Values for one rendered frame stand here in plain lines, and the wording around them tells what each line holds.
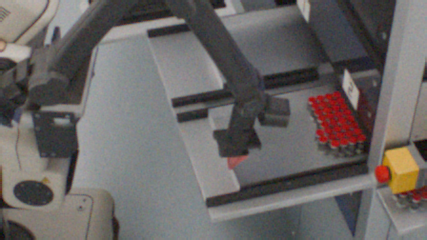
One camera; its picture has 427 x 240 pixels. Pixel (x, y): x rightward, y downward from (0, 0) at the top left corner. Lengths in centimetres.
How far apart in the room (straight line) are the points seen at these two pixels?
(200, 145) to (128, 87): 146
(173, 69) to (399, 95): 71
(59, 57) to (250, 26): 87
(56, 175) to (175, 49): 49
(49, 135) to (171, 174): 122
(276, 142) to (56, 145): 54
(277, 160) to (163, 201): 111
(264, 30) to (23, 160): 77
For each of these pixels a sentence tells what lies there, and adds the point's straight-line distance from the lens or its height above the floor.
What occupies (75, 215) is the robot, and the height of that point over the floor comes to 28.
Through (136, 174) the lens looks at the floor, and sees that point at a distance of 336.
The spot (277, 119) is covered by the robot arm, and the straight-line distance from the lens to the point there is 203.
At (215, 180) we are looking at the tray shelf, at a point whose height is 88.
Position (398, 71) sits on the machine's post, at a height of 125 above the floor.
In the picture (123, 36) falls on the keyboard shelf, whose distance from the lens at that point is 268.
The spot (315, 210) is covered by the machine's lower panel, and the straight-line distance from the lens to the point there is 272.
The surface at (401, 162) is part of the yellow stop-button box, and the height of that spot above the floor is 103.
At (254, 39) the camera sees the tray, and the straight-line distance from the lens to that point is 254.
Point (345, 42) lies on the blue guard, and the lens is 219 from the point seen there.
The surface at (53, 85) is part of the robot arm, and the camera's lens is 188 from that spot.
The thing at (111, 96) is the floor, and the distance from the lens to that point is 365.
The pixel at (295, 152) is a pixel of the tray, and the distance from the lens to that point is 224.
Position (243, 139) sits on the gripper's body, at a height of 103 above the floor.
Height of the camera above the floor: 254
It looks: 44 degrees down
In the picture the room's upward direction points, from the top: 1 degrees clockwise
